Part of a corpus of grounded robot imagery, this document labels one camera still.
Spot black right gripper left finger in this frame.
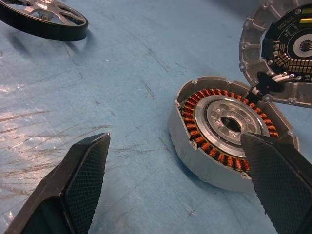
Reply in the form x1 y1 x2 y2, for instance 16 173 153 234
3 132 111 234

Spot blue table mat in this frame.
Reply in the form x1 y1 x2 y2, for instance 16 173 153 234
0 0 312 234

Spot silver motor housing copper windings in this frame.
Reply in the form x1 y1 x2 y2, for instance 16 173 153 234
167 75 300 193

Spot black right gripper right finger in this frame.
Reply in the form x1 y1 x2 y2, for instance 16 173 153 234
240 131 312 234

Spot black rotor ring silver spokes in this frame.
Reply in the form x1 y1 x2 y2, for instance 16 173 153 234
0 0 89 42

